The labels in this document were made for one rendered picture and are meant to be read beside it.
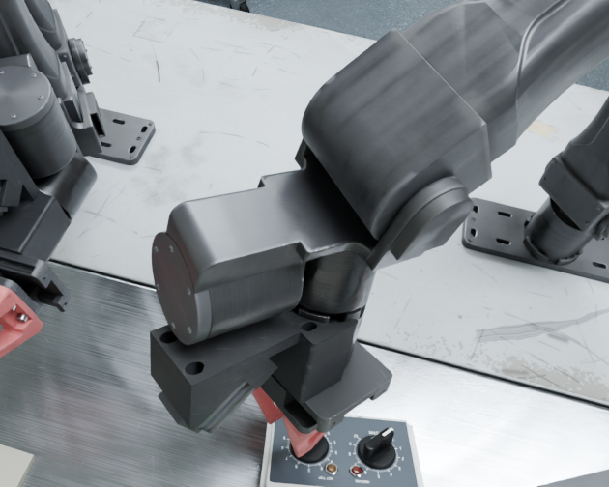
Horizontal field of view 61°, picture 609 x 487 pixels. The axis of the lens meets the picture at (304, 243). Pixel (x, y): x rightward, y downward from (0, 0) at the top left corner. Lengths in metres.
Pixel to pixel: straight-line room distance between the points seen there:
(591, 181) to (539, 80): 0.29
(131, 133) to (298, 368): 0.45
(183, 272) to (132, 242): 0.37
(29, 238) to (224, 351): 0.20
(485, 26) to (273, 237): 0.13
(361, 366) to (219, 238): 0.16
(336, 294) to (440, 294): 0.31
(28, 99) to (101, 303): 0.24
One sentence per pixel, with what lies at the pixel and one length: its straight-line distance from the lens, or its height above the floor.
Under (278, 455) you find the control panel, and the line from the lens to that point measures 0.45.
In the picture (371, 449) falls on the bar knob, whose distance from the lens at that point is 0.44.
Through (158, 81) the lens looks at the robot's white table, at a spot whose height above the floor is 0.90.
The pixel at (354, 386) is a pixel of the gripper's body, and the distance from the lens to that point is 0.34.
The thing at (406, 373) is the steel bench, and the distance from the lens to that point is 0.54.
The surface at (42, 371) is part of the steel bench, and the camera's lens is 0.57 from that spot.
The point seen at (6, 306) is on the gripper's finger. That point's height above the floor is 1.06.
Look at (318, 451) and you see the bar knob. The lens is 0.45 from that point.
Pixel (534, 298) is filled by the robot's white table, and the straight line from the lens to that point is 0.63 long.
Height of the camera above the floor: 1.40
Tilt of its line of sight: 58 degrees down
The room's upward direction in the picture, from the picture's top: 7 degrees clockwise
